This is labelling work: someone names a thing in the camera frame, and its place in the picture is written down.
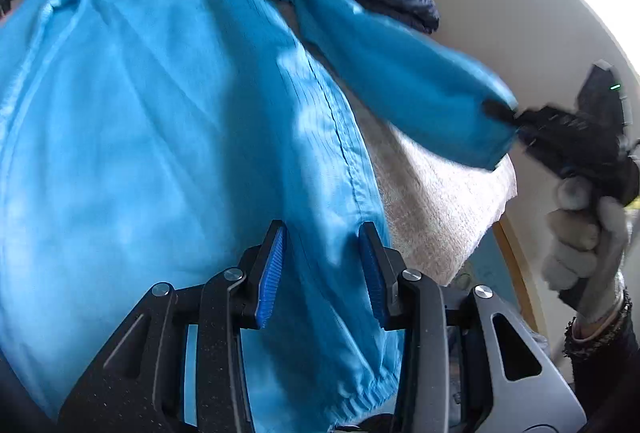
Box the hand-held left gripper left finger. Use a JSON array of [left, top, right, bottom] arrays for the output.
[[57, 219, 288, 433]]

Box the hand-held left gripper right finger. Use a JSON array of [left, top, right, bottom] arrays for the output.
[[359, 221, 588, 433]]

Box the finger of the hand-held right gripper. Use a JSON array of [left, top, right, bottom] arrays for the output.
[[482, 99, 576, 159]]

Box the light blue jacket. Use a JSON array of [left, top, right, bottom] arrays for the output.
[[0, 0, 521, 429]]

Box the person's right forearm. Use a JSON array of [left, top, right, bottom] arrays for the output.
[[562, 283, 640, 433]]

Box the person's right hand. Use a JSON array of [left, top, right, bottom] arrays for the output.
[[542, 176, 633, 324]]

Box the beige checked blanket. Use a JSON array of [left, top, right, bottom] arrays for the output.
[[272, 0, 518, 289]]

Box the beaded bracelet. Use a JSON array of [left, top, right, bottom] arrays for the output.
[[563, 289, 633, 359]]

